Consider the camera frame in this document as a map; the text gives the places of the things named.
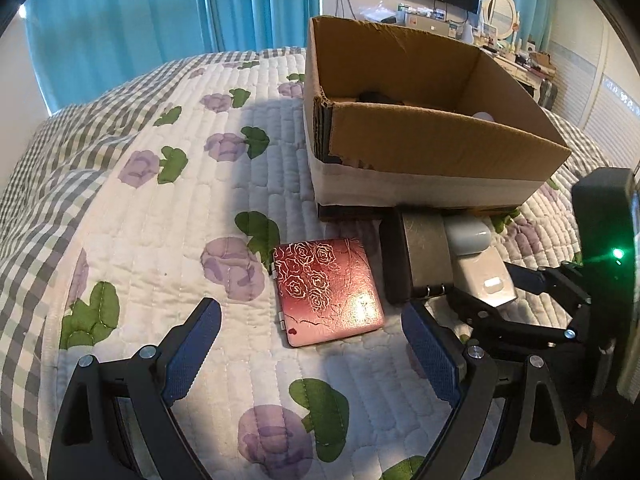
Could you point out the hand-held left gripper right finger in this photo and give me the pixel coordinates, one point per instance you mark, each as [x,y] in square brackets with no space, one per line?
[431,352]

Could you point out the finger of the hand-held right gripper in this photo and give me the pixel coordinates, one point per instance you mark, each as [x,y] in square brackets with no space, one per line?
[480,315]
[530,280]

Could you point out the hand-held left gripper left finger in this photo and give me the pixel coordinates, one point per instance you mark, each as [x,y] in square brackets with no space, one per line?
[192,352]

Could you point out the white plastic bottle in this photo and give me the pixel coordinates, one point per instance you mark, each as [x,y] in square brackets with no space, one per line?
[482,272]

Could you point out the red floral metal case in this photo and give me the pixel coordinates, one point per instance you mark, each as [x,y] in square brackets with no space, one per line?
[327,290]

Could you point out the brown cardboard box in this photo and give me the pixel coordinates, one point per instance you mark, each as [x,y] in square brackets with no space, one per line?
[430,155]

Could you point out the pale blue rounded case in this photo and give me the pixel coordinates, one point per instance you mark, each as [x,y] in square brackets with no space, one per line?
[467,237]

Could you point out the black and silver hinged box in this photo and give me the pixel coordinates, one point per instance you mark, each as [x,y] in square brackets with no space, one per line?
[425,255]

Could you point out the floral quilted bedspread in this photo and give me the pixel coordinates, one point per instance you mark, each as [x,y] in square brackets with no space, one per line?
[150,260]

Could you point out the grey suitcase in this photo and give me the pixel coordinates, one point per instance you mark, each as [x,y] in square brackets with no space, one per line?
[547,93]

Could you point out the white louvred wardrobe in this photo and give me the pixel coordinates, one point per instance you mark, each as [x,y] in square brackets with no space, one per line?
[595,75]

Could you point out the white round object in box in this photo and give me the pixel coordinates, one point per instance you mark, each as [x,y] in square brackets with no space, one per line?
[482,116]

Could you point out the white dressing table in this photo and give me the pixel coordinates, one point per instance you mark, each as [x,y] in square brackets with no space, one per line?
[520,67]

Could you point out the white oval vanity mirror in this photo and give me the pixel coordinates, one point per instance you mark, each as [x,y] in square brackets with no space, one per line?
[500,12]

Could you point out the dark object in box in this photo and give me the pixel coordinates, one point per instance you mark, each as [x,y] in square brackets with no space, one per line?
[376,96]

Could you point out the cluttered shelf of small boxes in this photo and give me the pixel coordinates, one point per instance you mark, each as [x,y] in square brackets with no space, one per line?
[425,20]

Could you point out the teal curtain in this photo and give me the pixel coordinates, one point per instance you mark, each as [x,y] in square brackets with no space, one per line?
[150,20]

